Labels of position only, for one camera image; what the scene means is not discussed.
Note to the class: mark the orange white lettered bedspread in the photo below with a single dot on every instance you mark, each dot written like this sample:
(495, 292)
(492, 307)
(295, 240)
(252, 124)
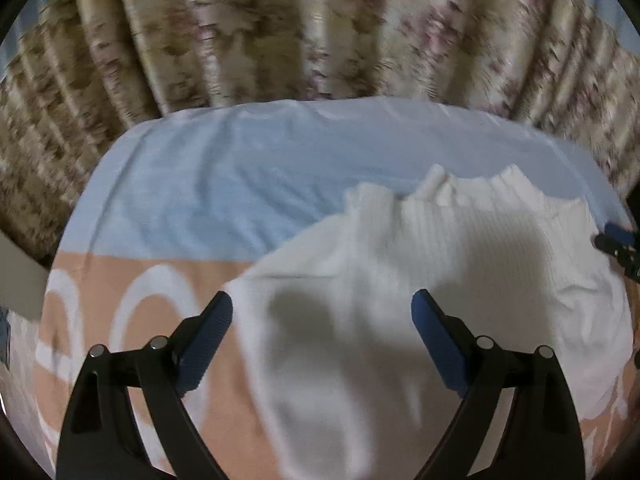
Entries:
(183, 205)

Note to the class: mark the white knit sweater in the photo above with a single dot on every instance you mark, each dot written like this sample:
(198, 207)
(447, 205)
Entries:
(352, 372)

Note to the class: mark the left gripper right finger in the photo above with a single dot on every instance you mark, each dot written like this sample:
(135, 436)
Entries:
(541, 439)

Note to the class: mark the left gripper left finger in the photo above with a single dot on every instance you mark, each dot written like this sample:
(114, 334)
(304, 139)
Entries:
(100, 438)

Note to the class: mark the leaning white board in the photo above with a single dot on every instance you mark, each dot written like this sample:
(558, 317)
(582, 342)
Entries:
(22, 281)

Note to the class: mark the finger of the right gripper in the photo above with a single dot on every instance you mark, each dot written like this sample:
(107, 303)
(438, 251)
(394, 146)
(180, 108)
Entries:
(608, 245)
(621, 235)

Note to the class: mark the blue floral curtain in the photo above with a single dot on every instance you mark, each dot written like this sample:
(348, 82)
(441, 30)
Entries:
(76, 74)

